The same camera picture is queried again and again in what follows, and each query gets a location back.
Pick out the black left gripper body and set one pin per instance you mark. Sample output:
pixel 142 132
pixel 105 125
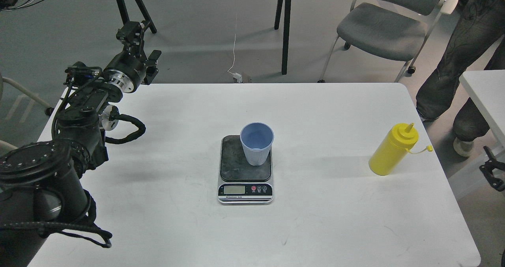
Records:
pixel 127 72

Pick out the digital kitchen scale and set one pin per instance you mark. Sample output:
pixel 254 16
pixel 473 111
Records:
pixel 240 183

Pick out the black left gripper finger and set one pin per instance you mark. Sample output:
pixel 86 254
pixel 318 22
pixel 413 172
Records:
pixel 151 66
pixel 131 35

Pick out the person in dark jeans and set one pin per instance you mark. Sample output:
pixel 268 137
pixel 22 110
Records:
pixel 480 25

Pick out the blue ribbed plastic cup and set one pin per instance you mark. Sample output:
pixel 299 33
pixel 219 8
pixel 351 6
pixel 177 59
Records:
pixel 256 140

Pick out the white power adapter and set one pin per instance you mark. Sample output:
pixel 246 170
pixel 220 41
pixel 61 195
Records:
pixel 237 78

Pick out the yellow squeeze bottle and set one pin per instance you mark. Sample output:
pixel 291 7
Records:
pixel 398 142

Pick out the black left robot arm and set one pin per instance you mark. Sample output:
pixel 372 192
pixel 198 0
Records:
pixel 41 192

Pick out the grey office chair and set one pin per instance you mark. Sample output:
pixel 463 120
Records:
pixel 389 34

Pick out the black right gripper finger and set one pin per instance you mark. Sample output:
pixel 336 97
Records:
pixel 488 168

